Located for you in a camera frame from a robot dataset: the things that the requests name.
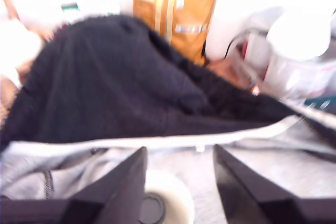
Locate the black power cable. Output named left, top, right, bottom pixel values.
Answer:
left=223, top=30, right=268, bottom=59

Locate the wicker basket with handle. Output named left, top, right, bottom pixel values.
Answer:
left=0, top=0, right=55, bottom=120

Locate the white cloth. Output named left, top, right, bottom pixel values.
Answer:
left=0, top=19, right=44, bottom=90

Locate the small green black pack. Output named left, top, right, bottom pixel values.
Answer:
left=60, top=2, right=79, bottom=12

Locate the black jacket with grey lining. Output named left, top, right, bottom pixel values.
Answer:
left=0, top=14, right=336, bottom=224

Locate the white dome security camera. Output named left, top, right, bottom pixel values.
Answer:
left=266, top=7, right=332, bottom=62

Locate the orange paper bag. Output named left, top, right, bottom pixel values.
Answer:
left=129, top=0, right=223, bottom=67

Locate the green floral white mug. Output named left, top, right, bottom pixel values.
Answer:
left=139, top=169, right=195, bottom=224

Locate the grey coffee capsule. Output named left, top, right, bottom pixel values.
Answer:
left=138, top=192, right=167, bottom=224

